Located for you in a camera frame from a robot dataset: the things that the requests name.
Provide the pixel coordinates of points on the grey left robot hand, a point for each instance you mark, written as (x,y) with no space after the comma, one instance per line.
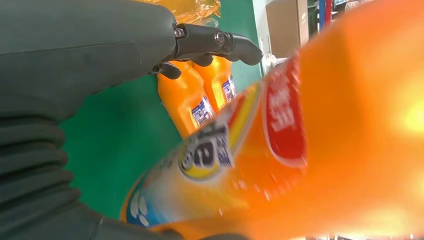
(82,46)

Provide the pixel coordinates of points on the orange detergent bottle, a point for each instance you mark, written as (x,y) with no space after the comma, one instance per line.
(331,132)
(179,99)
(215,76)

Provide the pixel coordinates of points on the green topped work table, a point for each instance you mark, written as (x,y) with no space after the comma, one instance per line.
(126,139)

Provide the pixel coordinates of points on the yellow plastic wrapped sheet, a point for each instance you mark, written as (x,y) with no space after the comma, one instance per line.
(188,10)

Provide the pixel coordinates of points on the brown cardboard box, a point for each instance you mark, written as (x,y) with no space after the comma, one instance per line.
(285,26)

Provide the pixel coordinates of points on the red pole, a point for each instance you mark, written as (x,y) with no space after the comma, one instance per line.
(328,11)

